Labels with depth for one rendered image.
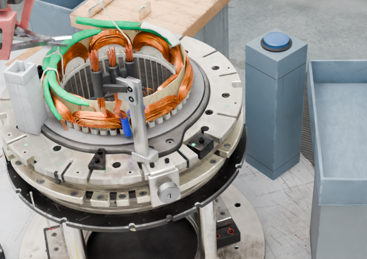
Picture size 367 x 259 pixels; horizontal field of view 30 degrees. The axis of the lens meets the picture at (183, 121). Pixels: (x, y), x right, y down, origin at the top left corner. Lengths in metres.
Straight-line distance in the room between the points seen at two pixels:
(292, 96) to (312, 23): 2.03
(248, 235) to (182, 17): 0.36
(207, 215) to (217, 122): 0.15
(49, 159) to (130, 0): 0.43
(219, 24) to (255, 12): 2.04
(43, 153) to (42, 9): 0.43
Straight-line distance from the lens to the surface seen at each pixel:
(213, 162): 0.84
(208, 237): 0.96
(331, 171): 0.88
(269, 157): 1.19
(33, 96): 0.83
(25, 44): 0.89
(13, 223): 1.21
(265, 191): 1.20
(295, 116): 1.17
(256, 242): 1.09
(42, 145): 0.84
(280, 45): 1.08
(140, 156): 0.78
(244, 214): 1.13
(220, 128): 0.83
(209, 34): 1.17
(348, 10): 3.27
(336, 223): 0.98
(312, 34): 3.08
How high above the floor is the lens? 1.63
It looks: 39 degrees down
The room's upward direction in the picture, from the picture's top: 4 degrees counter-clockwise
